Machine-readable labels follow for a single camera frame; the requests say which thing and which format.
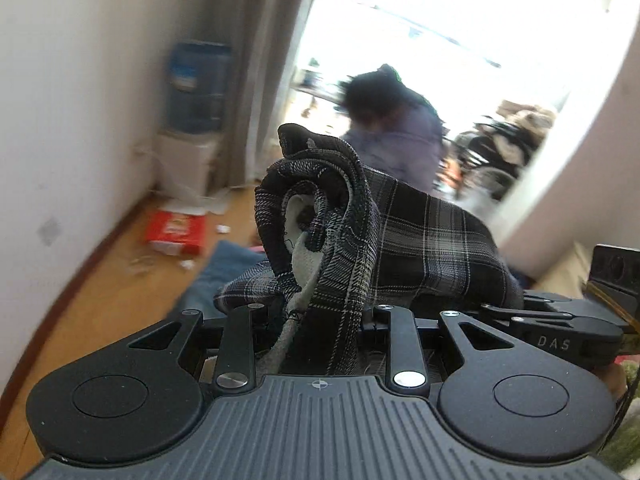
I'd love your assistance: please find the black white plaid shirt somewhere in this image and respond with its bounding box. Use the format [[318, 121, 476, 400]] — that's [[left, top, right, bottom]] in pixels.
[[215, 124, 523, 375]]

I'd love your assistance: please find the cream canvas tote bag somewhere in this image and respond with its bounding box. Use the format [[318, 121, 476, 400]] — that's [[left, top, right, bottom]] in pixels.
[[257, 194, 323, 378]]

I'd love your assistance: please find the wheelchair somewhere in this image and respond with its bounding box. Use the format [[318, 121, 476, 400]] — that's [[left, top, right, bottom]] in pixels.
[[442, 100, 556, 202]]

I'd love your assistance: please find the lavender puffer jacket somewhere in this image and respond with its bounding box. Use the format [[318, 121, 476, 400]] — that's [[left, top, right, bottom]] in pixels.
[[342, 90, 445, 193]]

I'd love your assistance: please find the blue cloth on floor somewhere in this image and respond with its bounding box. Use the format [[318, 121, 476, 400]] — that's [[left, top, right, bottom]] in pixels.
[[170, 240, 266, 320]]

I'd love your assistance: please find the red cardboard box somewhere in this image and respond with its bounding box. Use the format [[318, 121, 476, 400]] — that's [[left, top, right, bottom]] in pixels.
[[143, 210, 206, 256]]

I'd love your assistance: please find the grey curtain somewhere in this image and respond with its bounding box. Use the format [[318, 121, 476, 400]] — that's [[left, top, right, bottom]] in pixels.
[[216, 0, 314, 188]]

